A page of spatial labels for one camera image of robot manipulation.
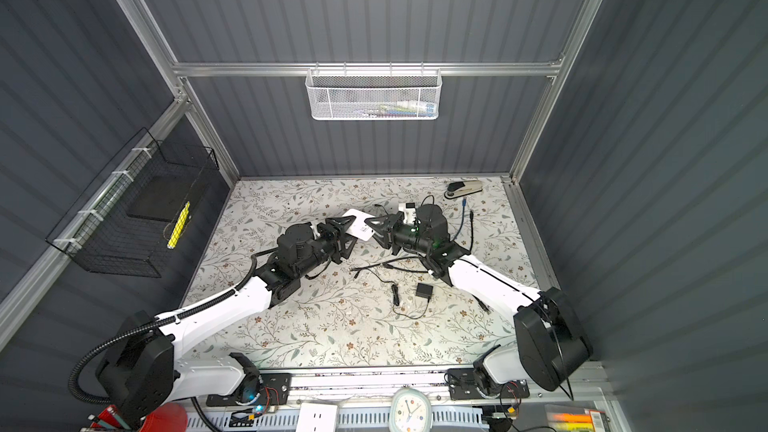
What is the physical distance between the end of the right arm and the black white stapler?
18.1 inches

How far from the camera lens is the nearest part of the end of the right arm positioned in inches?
27.5

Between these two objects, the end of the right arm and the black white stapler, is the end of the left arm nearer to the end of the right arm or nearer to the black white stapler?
the end of the right arm

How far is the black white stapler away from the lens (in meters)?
1.14
